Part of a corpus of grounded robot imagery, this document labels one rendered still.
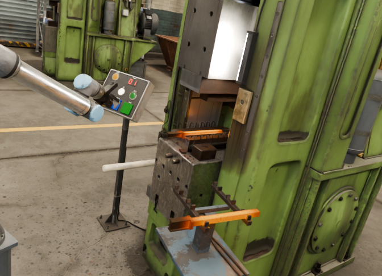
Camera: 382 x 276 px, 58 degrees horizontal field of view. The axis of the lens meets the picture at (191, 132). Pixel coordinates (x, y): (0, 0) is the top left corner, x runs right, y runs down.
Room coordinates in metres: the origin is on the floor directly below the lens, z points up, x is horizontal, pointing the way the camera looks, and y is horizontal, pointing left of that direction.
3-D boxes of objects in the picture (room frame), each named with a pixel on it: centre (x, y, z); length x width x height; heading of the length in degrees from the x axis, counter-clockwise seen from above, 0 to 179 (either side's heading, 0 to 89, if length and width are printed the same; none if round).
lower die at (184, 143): (2.05, -0.10, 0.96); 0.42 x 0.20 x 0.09; 128
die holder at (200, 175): (2.01, -0.14, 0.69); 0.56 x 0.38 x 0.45; 128
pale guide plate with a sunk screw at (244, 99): (1.75, -0.24, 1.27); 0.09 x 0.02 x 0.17; 38
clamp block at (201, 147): (1.81, -0.10, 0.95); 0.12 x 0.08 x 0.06; 128
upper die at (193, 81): (2.05, -0.10, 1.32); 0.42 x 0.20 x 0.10; 128
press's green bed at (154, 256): (2.01, -0.14, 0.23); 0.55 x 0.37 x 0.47; 128
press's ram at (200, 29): (2.01, -0.13, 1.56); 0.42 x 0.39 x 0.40; 128
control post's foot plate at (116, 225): (2.31, 0.47, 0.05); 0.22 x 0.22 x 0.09; 38
